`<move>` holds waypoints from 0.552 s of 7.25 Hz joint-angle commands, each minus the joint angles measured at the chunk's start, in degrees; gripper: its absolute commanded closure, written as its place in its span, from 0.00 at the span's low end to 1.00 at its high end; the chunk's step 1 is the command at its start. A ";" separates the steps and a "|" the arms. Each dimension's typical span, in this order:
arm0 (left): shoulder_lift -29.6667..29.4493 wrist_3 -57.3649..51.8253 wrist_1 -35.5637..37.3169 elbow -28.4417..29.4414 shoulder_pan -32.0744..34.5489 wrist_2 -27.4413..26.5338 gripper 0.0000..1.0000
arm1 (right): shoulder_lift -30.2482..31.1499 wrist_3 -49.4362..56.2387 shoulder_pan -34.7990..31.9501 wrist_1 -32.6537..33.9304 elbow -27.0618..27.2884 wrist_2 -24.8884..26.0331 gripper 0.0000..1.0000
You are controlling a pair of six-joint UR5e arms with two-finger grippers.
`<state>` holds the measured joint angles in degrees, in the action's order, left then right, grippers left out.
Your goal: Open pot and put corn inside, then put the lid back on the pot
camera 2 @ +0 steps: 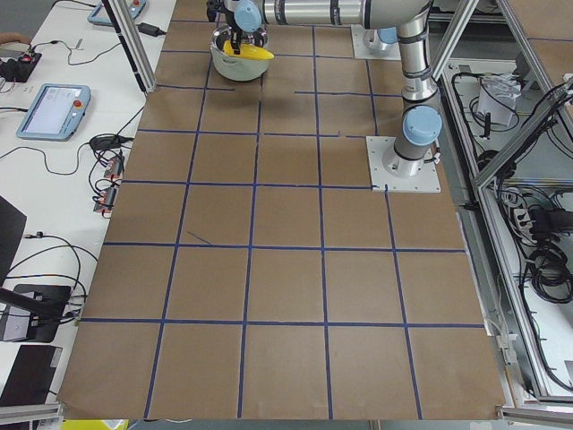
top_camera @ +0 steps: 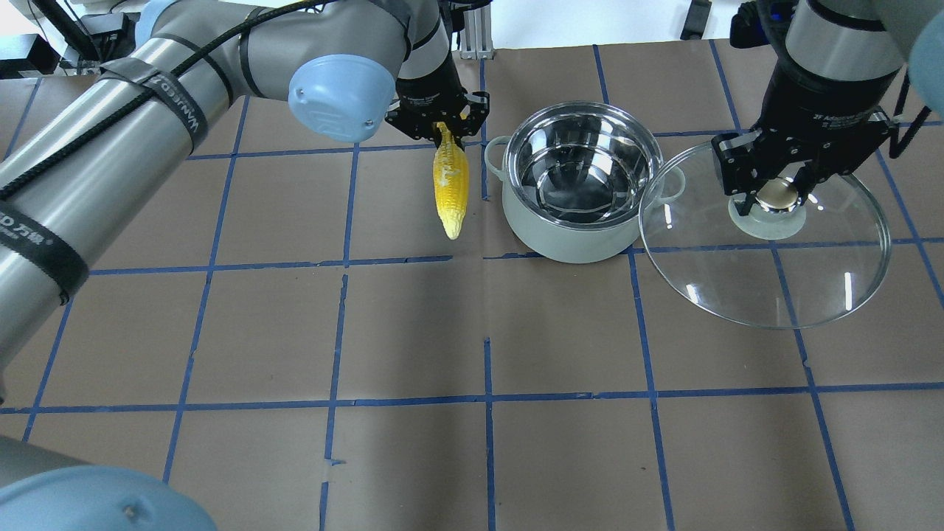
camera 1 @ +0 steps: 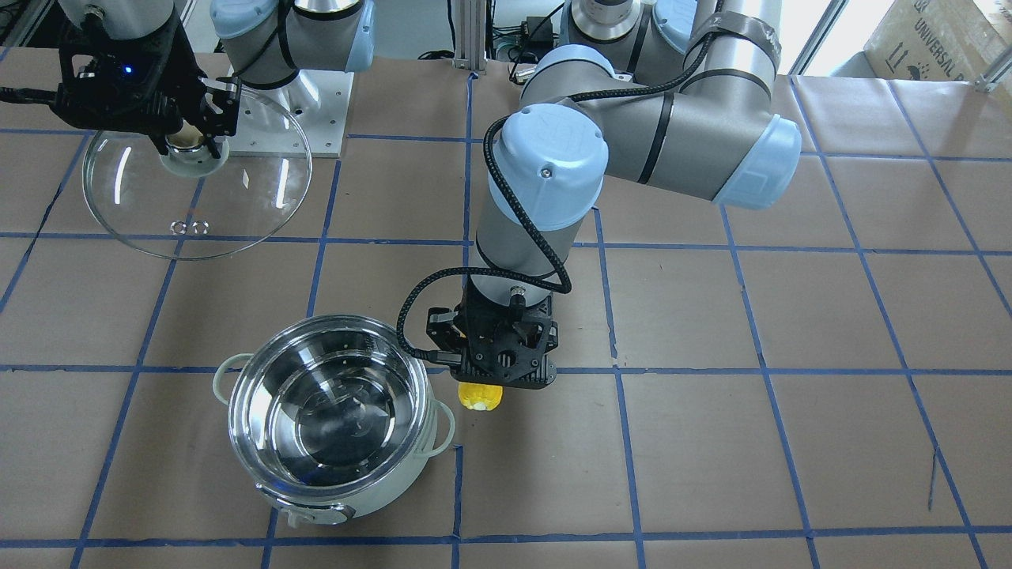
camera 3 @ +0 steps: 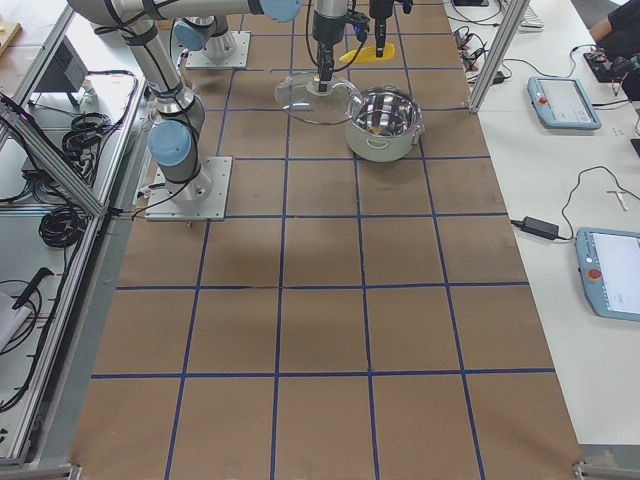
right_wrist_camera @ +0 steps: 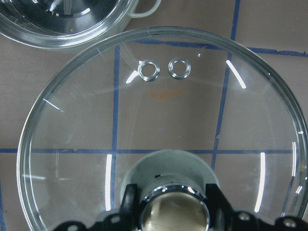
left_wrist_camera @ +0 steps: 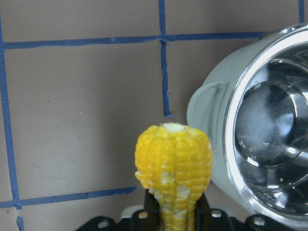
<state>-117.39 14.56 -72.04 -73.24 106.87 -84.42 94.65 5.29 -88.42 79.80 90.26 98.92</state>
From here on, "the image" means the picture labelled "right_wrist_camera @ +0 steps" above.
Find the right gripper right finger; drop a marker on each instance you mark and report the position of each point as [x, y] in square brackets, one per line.
[219, 208]

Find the white steel cooking pot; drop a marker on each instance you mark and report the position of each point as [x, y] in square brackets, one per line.
[66, 24]

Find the glass pot lid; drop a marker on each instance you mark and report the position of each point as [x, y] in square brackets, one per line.
[170, 109]

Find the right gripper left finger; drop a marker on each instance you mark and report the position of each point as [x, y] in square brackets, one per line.
[131, 209]

